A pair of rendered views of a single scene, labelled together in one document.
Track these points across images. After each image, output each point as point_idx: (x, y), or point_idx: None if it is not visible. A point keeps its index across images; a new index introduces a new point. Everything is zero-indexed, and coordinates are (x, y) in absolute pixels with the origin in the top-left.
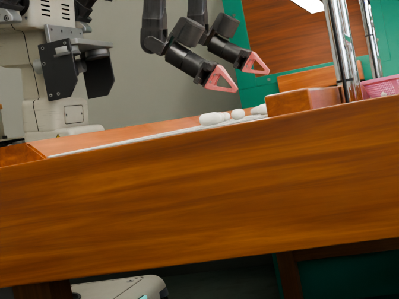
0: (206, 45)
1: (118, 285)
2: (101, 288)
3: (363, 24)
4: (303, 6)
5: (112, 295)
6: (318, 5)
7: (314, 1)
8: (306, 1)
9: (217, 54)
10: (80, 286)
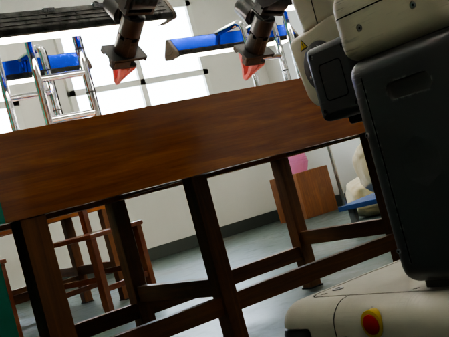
0: (138, 15)
1: (359, 283)
2: (383, 280)
3: (89, 79)
4: (64, 32)
5: (390, 266)
6: (39, 39)
7: (73, 35)
8: (89, 31)
9: (140, 33)
10: (401, 287)
